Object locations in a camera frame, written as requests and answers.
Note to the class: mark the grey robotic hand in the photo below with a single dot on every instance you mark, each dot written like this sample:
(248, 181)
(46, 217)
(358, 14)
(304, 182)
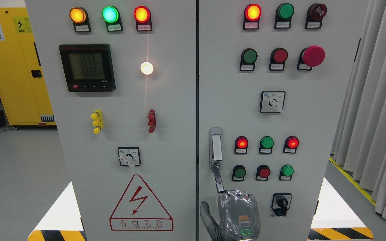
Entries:
(238, 214)

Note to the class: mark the silver door handle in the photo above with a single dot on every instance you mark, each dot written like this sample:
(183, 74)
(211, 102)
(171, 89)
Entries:
(215, 150)

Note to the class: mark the right grey cabinet door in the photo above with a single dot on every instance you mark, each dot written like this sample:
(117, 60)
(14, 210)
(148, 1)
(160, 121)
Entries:
(272, 77)

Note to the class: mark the grey cabinet door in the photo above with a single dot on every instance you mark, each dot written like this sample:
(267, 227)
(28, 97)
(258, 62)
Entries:
(272, 77)
(168, 155)

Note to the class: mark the left grey cabinet door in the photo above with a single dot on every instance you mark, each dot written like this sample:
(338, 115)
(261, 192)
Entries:
(168, 155)

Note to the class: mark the green push button lower left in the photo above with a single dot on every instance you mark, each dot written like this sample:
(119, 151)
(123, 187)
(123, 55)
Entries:
(238, 173)

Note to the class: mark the green push button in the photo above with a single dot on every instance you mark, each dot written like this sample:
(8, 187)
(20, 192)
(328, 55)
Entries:
(238, 173)
(286, 173)
(248, 60)

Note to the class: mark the red push button lower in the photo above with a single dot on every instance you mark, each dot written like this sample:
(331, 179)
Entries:
(262, 173)

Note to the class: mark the red push button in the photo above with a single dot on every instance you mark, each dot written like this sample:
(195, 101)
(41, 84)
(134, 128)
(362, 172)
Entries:
(262, 173)
(277, 59)

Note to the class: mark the green push button lower right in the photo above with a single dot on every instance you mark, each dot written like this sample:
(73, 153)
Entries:
(286, 173)

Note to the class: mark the red lit indicator middle left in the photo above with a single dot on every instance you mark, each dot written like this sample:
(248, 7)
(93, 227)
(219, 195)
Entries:
(241, 145)

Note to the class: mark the red lit indicator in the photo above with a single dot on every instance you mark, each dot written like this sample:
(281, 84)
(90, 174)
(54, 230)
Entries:
(291, 144)
(241, 145)
(252, 16)

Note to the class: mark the green indicator middle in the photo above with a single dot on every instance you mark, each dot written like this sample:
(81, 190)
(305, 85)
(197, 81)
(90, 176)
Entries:
(266, 145)

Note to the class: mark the red lit indicator middle right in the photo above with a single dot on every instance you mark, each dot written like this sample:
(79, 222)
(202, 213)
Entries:
(291, 144)

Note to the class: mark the red electric danger sticker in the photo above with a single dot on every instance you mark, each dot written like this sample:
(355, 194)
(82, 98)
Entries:
(139, 209)

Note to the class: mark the grey curtain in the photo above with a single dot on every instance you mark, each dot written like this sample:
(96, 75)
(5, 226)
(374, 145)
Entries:
(360, 142)

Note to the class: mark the green push button upper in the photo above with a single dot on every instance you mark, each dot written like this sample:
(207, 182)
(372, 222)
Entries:
(248, 60)

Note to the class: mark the red push button upper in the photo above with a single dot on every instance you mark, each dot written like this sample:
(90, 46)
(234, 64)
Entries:
(277, 59)

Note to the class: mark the white lit indicator light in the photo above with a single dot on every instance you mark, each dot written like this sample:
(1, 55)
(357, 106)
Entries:
(147, 68)

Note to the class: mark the red emergency stop button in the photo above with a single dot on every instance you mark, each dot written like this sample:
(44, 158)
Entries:
(311, 57)

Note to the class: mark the red lit indicator top right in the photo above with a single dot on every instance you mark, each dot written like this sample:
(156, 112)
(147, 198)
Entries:
(252, 16)

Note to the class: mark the green unlit indicator top right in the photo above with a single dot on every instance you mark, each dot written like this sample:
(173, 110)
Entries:
(283, 17)

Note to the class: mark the black digital power meter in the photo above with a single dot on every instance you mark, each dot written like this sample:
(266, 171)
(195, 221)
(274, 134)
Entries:
(88, 67)

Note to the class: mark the dark red buzzer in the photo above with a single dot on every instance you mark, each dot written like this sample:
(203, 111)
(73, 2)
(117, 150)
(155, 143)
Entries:
(315, 14)

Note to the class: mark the red orange indicator light left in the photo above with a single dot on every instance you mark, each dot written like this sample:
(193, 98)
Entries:
(142, 17)

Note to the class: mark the green lit indicator light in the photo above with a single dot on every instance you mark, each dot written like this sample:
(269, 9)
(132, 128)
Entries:
(112, 19)

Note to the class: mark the amber indicator light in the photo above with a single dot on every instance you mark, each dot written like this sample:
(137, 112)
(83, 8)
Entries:
(79, 17)

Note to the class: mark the yellow safety cabinet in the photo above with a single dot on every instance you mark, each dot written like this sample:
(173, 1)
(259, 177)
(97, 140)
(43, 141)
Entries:
(23, 89)

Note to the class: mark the black key selector switch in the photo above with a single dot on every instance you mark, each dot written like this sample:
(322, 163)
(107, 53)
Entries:
(281, 202)

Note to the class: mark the upper right rotary switch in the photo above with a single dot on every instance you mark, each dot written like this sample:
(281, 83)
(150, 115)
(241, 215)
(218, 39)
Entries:
(272, 102)

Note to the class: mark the left rotary selector switch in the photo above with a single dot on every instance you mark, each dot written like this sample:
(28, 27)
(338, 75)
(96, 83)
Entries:
(129, 156)

